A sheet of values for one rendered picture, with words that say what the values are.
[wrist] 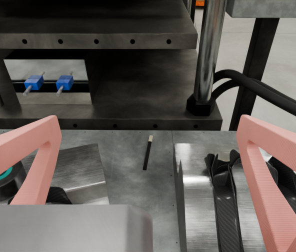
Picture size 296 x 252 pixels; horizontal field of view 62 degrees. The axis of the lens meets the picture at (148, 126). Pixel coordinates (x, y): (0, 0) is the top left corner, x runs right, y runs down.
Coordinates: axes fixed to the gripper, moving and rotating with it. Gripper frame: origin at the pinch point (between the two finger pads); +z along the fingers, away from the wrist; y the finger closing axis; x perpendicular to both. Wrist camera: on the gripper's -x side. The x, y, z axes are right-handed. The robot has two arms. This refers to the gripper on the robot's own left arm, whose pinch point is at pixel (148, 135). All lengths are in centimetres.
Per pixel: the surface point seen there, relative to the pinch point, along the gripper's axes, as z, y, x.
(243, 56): 316, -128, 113
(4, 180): 19.2, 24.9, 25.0
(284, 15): 75, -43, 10
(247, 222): 13.9, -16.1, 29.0
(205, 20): 63, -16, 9
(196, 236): 12.1, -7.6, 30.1
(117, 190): 28.7, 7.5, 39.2
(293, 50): 338, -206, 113
